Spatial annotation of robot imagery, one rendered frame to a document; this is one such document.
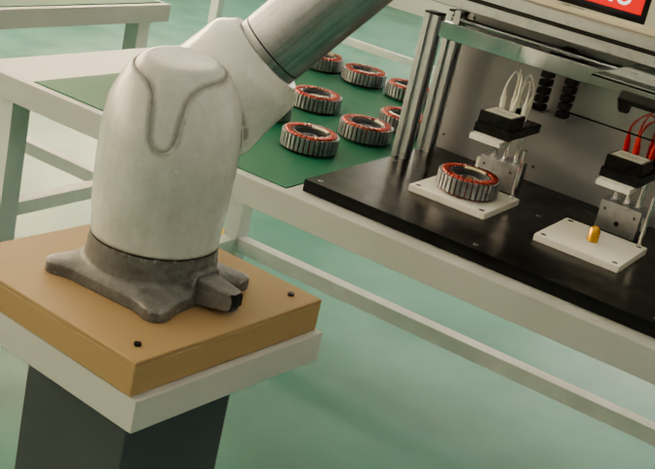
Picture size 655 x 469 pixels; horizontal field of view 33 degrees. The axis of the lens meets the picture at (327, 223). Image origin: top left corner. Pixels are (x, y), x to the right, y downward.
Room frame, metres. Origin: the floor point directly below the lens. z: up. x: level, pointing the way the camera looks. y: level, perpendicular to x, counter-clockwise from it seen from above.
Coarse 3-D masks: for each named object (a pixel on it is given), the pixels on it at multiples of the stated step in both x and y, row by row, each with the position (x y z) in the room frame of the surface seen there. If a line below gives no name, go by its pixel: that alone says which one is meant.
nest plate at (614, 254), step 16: (560, 224) 1.84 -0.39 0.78; (576, 224) 1.86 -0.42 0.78; (544, 240) 1.75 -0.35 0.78; (560, 240) 1.76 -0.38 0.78; (576, 240) 1.77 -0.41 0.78; (608, 240) 1.81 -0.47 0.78; (624, 240) 1.83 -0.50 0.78; (576, 256) 1.72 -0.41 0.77; (592, 256) 1.71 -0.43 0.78; (608, 256) 1.73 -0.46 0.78; (624, 256) 1.74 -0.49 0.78; (640, 256) 1.80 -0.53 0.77
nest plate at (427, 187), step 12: (420, 180) 1.91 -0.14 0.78; (432, 180) 1.93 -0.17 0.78; (420, 192) 1.87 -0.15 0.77; (432, 192) 1.86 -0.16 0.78; (444, 192) 1.87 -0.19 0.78; (444, 204) 1.84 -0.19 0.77; (456, 204) 1.83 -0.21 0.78; (468, 204) 1.84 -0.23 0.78; (480, 204) 1.85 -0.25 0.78; (492, 204) 1.87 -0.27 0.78; (504, 204) 1.88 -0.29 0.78; (516, 204) 1.93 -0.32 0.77; (480, 216) 1.81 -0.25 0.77
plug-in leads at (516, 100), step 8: (520, 72) 2.06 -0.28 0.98; (520, 80) 2.06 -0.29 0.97; (504, 88) 2.03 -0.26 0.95; (520, 88) 2.02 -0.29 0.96; (504, 96) 2.03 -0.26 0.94; (520, 96) 2.06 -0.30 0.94; (528, 96) 2.01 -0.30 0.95; (504, 104) 2.03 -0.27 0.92; (512, 104) 2.02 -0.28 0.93; (528, 104) 2.03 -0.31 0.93; (520, 112) 2.07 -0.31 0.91; (528, 112) 2.03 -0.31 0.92
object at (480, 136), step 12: (492, 108) 1.99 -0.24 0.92; (480, 120) 1.96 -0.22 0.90; (492, 120) 1.95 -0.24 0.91; (504, 120) 1.94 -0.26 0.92; (516, 120) 1.95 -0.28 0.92; (528, 120) 2.07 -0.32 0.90; (480, 132) 1.96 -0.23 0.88; (492, 132) 1.94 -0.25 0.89; (504, 132) 1.93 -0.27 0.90; (516, 132) 1.95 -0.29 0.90; (528, 132) 2.01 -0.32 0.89; (492, 144) 1.92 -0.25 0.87; (504, 144) 1.93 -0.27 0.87; (504, 156) 2.03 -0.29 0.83; (516, 156) 2.02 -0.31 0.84
